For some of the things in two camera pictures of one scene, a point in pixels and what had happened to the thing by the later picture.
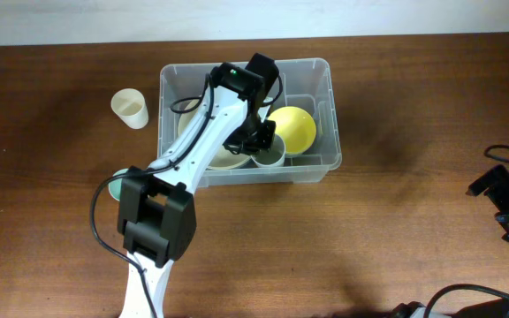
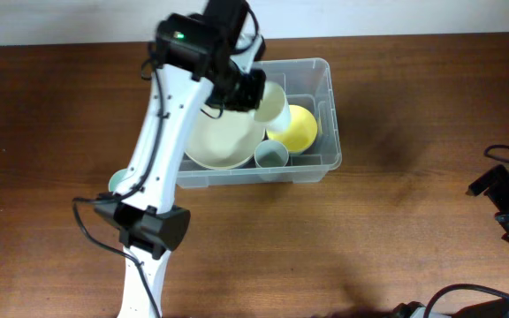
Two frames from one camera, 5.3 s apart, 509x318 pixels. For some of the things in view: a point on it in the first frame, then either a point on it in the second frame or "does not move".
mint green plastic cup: (115, 186) does not move
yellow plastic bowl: (296, 127) does not move
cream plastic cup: (131, 107) → (273, 111)
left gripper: (255, 144) → (251, 97)
